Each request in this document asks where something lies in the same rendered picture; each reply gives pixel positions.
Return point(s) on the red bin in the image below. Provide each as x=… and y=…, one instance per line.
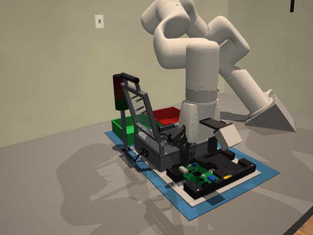
x=167, y=116

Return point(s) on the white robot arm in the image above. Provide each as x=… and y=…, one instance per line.
x=203, y=59

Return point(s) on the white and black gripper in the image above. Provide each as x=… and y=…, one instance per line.
x=191, y=130

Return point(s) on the green bin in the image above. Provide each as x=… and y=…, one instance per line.
x=117, y=128

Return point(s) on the green circuit board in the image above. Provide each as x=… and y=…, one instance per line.
x=197, y=174

